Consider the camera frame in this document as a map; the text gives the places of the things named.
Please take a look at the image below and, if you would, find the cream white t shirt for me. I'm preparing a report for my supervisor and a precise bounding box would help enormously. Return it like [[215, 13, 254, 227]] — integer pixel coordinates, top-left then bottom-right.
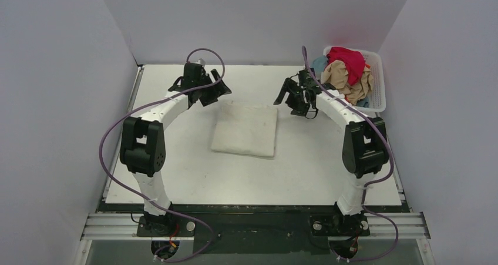
[[211, 102, 278, 158]]

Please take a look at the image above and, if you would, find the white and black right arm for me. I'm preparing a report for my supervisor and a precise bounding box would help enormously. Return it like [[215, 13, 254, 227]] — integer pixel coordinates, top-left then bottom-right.
[[274, 69, 389, 235]]

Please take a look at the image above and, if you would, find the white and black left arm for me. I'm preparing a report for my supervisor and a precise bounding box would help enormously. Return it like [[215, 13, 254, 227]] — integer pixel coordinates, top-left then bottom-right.
[[119, 62, 231, 236]]

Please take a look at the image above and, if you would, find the teal blue t shirt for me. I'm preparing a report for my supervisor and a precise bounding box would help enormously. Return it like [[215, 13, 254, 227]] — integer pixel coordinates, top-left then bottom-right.
[[311, 55, 328, 75]]

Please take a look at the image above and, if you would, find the tan beige t shirt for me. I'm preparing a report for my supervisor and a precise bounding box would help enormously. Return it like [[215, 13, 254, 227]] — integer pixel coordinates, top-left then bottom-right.
[[320, 60, 374, 106]]

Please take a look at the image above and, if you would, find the magenta red t shirt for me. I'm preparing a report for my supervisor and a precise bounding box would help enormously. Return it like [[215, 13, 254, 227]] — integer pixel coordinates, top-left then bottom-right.
[[326, 47, 366, 86]]

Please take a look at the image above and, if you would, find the white plastic laundry basket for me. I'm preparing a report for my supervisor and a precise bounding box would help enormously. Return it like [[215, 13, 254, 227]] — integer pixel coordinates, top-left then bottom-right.
[[324, 46, 386, 113]]

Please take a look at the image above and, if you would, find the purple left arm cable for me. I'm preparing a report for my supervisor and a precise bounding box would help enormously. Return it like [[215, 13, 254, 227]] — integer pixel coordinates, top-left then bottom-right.
[[98, 48, 227, 263]]

